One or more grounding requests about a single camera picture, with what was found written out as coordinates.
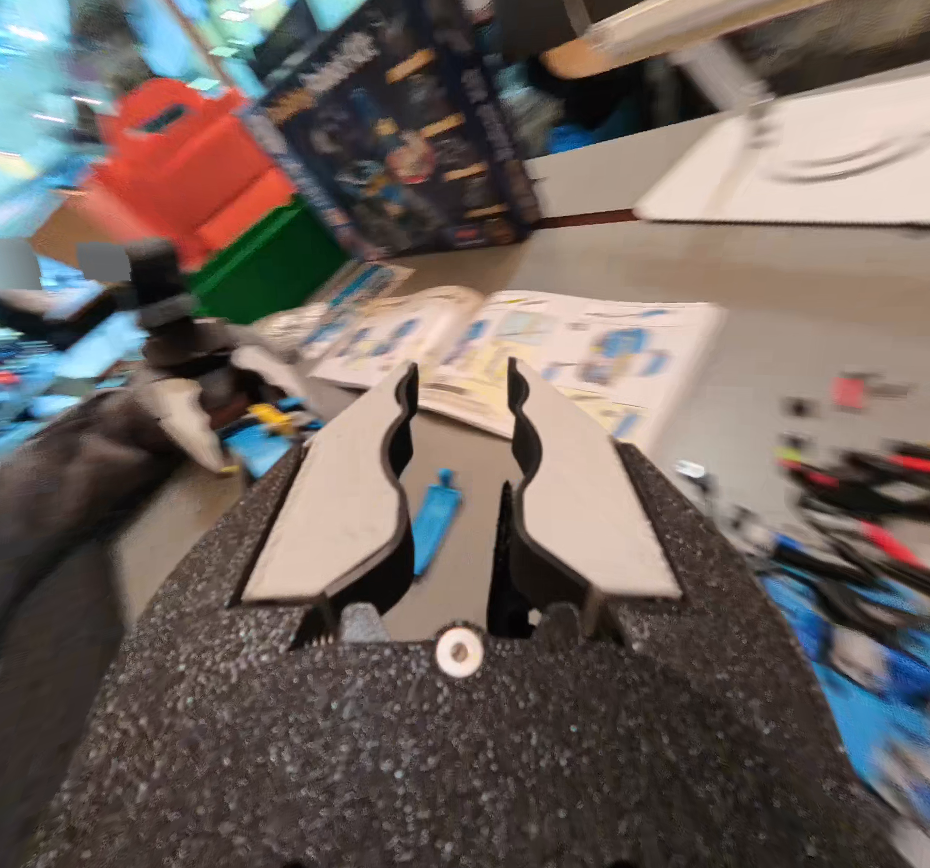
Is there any blue yellow toy brick model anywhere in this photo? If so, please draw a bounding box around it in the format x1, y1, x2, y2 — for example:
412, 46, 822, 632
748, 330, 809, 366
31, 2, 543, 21
218, 396, 324, 480

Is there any orange plastic bin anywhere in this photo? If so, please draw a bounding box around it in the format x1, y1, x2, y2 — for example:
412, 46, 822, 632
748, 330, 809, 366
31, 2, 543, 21
83, 78, 295, 269

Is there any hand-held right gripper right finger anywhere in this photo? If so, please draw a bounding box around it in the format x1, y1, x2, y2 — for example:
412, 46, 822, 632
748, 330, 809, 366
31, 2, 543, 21
507, 356, 685, 644

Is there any narrow blue curved arc piece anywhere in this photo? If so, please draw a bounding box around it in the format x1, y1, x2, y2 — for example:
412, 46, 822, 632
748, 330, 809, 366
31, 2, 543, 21
413, 468, 464, 578

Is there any person's left forearm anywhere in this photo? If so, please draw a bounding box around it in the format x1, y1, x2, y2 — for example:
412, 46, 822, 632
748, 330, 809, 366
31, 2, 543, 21
0, 396, 183, 666

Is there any grey desk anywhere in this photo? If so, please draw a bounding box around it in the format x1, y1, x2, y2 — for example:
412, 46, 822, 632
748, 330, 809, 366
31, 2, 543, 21
116, 62, 930, 840

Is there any white instruction booklet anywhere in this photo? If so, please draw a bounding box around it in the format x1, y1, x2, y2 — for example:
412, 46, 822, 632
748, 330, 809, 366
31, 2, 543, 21
312, 287, 728, 451

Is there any green plastic bin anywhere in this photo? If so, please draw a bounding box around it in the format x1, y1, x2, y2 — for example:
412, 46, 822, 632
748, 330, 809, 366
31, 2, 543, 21
187, 200, 351, 326

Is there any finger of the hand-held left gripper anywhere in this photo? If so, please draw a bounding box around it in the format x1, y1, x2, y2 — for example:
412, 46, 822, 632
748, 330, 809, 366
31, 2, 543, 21
232, 346, 311, 404
141, 377, 226, 473

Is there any pile of loose brick pieces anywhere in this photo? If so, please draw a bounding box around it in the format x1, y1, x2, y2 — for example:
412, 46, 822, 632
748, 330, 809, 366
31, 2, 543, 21
676, 370, 930, 811

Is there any dark blue toy kit box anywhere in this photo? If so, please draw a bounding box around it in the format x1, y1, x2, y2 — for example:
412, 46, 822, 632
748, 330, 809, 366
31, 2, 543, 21
247, 0, 544, 260

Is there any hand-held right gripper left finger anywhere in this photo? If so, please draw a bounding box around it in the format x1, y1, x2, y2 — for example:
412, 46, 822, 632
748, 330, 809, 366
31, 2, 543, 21
240, 361, 420, 615

